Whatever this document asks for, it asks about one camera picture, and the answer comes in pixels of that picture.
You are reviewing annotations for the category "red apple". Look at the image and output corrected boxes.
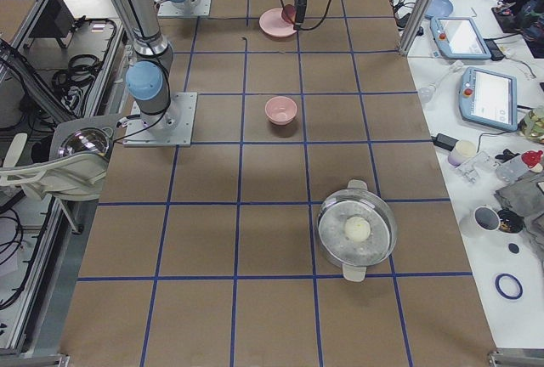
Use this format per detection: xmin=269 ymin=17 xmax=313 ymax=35
xmin=281 ymin=4 xmax=296 ymax=25

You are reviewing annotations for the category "pink bowl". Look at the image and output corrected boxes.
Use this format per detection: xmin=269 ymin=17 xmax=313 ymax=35
xmin=264 ymin=96 xmax=298 ymax=126

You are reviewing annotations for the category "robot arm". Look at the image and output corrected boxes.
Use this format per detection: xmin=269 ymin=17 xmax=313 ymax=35
xmin=111 ymin=0 xmax=176 ymax=130

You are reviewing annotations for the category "pink plate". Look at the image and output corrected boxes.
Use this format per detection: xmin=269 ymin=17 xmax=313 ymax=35
xmin=258 ymin=8 xmax=296 ymax=38

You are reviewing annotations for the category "blue plate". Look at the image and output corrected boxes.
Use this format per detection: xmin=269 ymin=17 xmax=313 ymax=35
xmin=424 ymin=0 xmax=454 ymax=20

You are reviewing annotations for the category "steel bowl on chair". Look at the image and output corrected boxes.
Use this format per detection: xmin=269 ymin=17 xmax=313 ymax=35
xmin=58 ymin=127 xmax=111 ymax=157

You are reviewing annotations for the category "light bulb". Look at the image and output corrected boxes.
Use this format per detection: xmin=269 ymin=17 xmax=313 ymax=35
xmin=417 ymin=60 xmax=464 ymax=104

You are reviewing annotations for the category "teach pendant far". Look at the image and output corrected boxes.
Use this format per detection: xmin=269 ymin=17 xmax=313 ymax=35
xmin=430 ymin=17 xmax=491 ymax=60

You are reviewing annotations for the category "teach pendant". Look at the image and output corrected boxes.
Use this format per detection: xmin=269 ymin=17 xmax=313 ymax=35
xmin=458 ymin=67 xmax=518 ymax=132
xmin=430 ymin=17 xmax=491 ymax=60

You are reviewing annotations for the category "teach pendant near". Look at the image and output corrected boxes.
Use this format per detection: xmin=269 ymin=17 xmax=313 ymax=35
xmin=458 ymin=67 xmax=518 ymax=132

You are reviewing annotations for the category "steel pot with bun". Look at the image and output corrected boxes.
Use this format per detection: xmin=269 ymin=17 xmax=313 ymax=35
xmin=315 ymin=179 xmax=398 ymax=282

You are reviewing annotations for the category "white mug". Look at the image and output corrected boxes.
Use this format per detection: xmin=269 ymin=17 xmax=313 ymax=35
xmin=459 ymin=206 xmax=501 ymax=238

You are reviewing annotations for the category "grey office chair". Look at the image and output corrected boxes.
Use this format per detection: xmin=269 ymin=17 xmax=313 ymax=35
xmin=1 ymin=114 xmax=121 ymax=201

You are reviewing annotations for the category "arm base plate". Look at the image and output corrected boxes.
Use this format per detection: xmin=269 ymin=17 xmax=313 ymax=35
xmin=121 ymin=92 xmax=197 ymax=147
xmin=158 ymin=0 xmax=212 ymax=19

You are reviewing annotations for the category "aluminium frame post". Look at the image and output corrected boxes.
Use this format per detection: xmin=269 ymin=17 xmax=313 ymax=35
xmin=398 ymin=0 xmax=432 ymax=56

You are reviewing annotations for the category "blue ring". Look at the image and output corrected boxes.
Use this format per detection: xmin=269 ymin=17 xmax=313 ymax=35
xmin=494 ymin=272 xmax=524 ymax=300

